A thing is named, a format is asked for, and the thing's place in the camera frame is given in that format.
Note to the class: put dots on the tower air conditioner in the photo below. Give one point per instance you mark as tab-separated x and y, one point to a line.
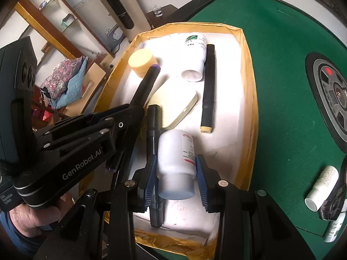
138	13

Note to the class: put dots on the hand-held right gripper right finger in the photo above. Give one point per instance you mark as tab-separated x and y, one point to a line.
202	184

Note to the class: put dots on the wooden side table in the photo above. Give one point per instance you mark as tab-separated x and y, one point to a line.
95	73

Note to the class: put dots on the white wall shelf unit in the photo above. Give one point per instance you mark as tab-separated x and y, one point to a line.
40	25

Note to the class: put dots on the drinking glass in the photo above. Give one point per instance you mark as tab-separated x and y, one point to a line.
157	12

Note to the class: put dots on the red plastic bag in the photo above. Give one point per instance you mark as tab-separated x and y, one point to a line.
40	115

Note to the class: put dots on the floral quilted cloth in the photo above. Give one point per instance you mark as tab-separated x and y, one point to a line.
62	78

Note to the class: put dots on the slim white bottle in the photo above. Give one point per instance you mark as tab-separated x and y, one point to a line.
322	187
334	227

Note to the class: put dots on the dark wooden stool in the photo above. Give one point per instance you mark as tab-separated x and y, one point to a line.
168	12

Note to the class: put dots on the yellow jar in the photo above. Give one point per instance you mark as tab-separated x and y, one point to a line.
141	61

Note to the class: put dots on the person's left forearm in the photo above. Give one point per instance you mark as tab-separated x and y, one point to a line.
4	222

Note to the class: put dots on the black ribbed plastic gadget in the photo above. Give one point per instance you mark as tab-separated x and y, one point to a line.
333	203

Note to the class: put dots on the white bottle with green label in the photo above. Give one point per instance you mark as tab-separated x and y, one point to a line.
193	59

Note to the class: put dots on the pale rounded plastic box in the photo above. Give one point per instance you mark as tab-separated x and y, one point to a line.
173	105

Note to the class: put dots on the person's left hand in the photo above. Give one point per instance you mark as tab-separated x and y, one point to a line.
29	219

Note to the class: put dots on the black marker with purple cap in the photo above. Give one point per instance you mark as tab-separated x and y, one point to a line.
146	86

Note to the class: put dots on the grey wall socket plate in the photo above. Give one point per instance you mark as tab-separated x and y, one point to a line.
116	35

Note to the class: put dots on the black marker with cream cap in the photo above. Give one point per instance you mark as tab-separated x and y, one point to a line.
208	86

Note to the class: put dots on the round table control panel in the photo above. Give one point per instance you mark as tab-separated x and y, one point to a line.
330	100

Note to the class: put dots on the white bottle with red label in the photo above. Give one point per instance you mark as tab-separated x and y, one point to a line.
176	165

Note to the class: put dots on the yellow-taped foam box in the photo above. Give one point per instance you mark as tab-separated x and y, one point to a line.
230	140

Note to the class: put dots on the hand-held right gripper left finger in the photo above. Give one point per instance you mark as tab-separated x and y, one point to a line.
150	178

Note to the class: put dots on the light blue cloth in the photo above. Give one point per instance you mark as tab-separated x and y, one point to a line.
73	93

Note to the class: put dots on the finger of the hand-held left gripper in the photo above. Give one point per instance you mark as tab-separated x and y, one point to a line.
130	116
119	157

